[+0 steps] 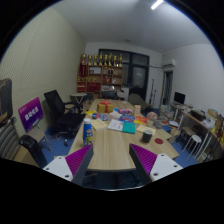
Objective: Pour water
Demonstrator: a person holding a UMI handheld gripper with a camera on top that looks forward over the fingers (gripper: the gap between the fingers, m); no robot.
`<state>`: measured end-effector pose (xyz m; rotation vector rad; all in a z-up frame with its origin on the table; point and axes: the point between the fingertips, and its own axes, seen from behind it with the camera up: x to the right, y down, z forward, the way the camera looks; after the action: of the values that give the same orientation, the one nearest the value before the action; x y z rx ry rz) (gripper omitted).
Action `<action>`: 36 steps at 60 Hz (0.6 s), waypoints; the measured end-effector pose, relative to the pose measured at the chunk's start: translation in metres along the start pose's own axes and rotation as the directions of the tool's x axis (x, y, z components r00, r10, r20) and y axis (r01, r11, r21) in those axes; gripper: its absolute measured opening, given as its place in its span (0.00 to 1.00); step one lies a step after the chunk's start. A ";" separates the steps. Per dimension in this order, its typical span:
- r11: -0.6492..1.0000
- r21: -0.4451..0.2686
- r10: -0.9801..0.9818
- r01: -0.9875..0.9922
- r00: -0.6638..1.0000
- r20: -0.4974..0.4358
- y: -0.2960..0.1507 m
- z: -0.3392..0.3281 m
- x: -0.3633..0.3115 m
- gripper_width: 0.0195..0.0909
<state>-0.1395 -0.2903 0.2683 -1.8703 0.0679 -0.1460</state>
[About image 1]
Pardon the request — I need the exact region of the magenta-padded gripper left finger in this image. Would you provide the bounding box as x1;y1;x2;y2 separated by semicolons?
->
42;143;95;187

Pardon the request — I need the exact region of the white air conditioner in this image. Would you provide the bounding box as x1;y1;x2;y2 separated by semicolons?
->
161;58;177;68

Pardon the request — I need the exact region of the purple sign board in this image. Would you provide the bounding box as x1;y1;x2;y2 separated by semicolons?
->
17;96;45;134

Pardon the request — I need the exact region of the pink flower pot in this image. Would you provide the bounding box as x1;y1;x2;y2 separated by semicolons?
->
146;111;158;128

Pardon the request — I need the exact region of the black mesh chair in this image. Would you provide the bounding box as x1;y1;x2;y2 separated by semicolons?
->
18;134;48;169

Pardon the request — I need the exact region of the pale yellow paper sheet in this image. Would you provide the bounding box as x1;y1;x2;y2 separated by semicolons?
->
90;118;108;131

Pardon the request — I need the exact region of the blue white-capped drink bottle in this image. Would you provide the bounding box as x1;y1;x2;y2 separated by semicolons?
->
82;118;94;147

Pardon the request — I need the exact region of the long wooden side desk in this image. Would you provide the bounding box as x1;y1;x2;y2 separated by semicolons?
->
169;101;224;161

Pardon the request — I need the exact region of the black computer monitor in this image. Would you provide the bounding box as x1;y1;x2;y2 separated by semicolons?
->
173;91;187;106

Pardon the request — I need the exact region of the white booklet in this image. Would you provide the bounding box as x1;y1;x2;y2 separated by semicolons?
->
107;119;125;132

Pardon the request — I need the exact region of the teal book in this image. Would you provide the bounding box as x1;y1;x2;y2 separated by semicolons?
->
121;121;137;135

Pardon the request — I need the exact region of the grey-brown armchair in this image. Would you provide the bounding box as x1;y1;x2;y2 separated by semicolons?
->
128;93;148;111

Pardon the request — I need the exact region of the black framed glass door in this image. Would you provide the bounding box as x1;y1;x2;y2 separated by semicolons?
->
98;49;150;101

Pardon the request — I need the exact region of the grey striped chair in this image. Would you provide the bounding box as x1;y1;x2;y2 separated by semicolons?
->
0;116;22;161

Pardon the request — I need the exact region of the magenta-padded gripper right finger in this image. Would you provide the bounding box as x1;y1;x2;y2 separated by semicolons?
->
128;143;184;186

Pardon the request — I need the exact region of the pink packet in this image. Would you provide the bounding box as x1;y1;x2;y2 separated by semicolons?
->
117;107;134;115

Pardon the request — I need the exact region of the small round side table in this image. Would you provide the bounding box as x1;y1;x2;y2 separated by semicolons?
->
69;92;88;107

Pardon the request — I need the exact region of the blue colourful book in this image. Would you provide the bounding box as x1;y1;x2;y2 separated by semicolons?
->
118;113;136;123

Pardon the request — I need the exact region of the wooden shelf unit with trophies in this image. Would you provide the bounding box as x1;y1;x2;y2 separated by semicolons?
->
76;53;124;96

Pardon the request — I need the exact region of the black mug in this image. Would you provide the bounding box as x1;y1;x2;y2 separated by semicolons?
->
141;129;154;144

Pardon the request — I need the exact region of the black office chair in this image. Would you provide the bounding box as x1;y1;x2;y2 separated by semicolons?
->
43;89;86;139

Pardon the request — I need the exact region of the white round stool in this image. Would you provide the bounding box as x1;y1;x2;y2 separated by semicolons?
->
184;134;203;158

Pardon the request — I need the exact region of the pale yellow notebook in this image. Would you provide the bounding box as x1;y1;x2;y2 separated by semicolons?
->
135;124;157;135

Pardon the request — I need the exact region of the ceiling tube light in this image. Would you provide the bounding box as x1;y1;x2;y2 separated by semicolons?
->
149;0;165;11

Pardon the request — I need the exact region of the orange book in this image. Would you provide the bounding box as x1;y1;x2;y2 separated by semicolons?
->
133;115;149;126

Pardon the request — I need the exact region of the yellow gift box red ribbon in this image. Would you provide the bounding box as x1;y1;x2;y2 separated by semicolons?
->
96;99;115;114

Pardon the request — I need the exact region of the small tan carton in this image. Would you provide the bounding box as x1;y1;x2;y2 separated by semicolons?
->
133;104;142;117

